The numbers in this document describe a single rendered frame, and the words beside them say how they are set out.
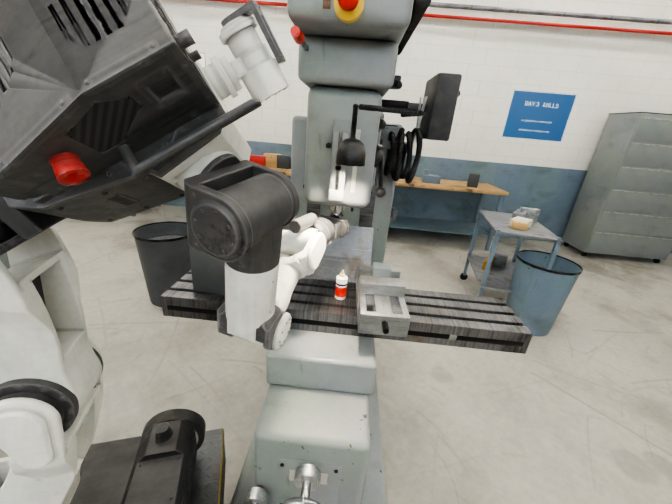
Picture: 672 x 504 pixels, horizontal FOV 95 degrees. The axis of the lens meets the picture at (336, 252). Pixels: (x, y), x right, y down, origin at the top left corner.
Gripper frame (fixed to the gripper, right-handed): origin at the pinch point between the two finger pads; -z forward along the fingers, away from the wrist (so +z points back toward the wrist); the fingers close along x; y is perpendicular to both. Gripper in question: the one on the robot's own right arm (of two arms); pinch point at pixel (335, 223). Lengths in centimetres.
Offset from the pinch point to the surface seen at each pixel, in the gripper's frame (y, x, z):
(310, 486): 58, -16, 44
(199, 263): 16.7, 39.6, 20.6
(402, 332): 26.0, -28.9, 11.4
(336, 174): -17.5, -3.9, 12.5
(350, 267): 27.7, 1.9, -27.9
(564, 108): -85, -152, -495
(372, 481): 104, -28, 6
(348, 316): 28.2, -10.6, 8.2
